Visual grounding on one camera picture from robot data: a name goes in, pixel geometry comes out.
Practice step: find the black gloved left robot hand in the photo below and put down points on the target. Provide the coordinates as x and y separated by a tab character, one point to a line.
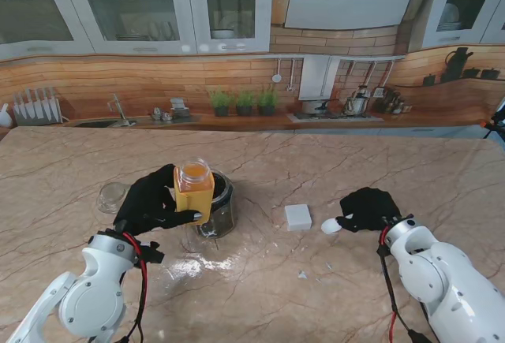
146	205

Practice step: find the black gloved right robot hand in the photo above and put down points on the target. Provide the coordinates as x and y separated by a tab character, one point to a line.
371	209

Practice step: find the domed glass jar lid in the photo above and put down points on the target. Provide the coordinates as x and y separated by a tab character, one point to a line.
108	199

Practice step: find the white plastic spoon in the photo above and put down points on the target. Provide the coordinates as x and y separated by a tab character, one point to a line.
329	226

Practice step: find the yellow coffee jar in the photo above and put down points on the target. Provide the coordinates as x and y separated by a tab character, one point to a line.
195	197

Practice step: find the white square jar lid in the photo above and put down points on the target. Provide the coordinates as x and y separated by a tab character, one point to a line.
298	217

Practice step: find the glass jar with coffee beans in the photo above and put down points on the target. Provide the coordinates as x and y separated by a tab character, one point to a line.
223	209

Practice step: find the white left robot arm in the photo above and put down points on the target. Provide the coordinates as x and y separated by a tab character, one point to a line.
83	295

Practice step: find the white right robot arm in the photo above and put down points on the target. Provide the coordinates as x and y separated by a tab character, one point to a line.
446	280

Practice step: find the small white paper scrap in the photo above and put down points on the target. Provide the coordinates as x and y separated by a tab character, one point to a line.
302	274

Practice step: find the printed kitchen backdrop banner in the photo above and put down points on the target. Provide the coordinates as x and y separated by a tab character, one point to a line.
158	79

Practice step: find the black tripod with orange clip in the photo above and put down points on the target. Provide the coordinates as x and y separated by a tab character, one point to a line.
498	120

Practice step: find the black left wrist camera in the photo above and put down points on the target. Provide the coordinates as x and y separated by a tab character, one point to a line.
152	253

